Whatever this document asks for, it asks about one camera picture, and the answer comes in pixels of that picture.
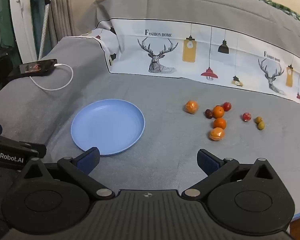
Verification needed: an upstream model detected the white window frame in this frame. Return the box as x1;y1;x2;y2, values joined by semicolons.
9;0;38;61

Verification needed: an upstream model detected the bare orange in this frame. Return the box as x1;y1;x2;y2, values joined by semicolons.
213;117;227;130
212;106;225;119

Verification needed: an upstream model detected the white charging cable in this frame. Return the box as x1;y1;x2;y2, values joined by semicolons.
29;63;74;91

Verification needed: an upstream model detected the deer print grey duvet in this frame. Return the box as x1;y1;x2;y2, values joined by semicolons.
75;0;300;108

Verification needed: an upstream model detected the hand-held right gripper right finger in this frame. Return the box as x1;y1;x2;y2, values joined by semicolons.
181;149;280;200

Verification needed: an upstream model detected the black smartphone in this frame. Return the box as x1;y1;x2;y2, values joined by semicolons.
19;59;58;77

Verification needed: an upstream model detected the blue plate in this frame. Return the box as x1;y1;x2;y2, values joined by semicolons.
70;99;145;156

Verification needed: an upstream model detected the teal curtain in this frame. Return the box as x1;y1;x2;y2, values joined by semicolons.
30;0;46;58

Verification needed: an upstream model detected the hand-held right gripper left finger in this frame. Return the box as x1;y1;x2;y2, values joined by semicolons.
16;147;115;200

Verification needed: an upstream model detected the grey bed sheet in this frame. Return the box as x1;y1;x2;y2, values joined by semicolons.
0;36;300;240

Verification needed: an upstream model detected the grey curtain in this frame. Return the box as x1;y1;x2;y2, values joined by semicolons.
49;0;74;43

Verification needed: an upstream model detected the black white braided cord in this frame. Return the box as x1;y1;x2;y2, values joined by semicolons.
37;0;52;60

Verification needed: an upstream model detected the plastic orange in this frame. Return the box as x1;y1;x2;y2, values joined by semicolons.
184;100;199;115
209;127;226;142

